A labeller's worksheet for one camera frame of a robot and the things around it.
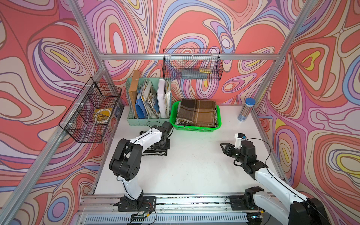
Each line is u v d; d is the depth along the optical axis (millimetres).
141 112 977
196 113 986
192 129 986
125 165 475
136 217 722
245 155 649
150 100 950
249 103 957
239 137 771
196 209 729
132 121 1054
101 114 702
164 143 773
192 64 969
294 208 419
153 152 881
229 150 749
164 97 908
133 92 839
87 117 798
